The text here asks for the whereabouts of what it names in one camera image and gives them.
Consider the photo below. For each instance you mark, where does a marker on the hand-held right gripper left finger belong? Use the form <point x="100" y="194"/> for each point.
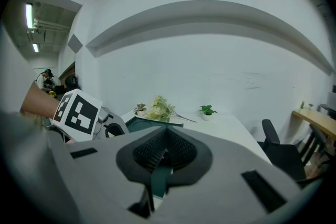
<point x="105" y="178"/>

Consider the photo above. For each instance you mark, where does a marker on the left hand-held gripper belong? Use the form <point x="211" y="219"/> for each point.
<point x="78" y="115"/>

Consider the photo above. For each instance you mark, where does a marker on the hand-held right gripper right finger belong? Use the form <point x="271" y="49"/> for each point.
<point x="223" y="191"/>

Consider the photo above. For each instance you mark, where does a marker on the dark green metal box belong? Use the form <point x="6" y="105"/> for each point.
<point x="141" y="126"/>

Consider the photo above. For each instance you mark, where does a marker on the person's left forearm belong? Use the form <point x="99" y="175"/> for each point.
<point x="39" y="102"/>

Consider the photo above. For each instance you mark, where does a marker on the black high-back office chair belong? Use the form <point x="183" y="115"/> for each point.
<point x="71" y="82"/>

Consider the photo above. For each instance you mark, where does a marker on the yellow flower pot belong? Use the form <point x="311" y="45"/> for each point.
<point x="52" y="94"/>

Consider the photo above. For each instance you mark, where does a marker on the white table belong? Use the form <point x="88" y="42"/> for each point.
<point x="223" y="133"/>

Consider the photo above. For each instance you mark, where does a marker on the small variegated potted plant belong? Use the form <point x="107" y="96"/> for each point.
<point x="140" y="108"/>

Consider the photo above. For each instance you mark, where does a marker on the black office chair with armrests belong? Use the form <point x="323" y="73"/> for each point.
<point x="283" y="157"/>

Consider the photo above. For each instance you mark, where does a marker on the pale yellow flower bouquet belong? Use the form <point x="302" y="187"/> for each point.
<point x="158" y="110"/>

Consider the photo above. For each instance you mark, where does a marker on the fluorescent ceiling light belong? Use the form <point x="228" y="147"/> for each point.
<point x="29" y="15"/>
<point x="35" y="47"/>

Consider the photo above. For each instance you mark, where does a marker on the small green potted plant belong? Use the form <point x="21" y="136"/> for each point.
<point x="207" y="111"/>

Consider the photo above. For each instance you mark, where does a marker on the white ceiling pipe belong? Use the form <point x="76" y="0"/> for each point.
<point x="52" y="25"/>

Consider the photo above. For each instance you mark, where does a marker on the light wooden desk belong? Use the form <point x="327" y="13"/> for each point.
<point x="315" y="120"/>

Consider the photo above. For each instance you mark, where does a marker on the tiny potted plant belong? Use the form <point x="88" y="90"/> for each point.
<point x="302" y="105"/>
<point x="310" y="106"/>

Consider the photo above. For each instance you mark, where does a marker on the grey diamond wall panel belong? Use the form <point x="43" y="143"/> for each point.
<point x="75" y="43"/>

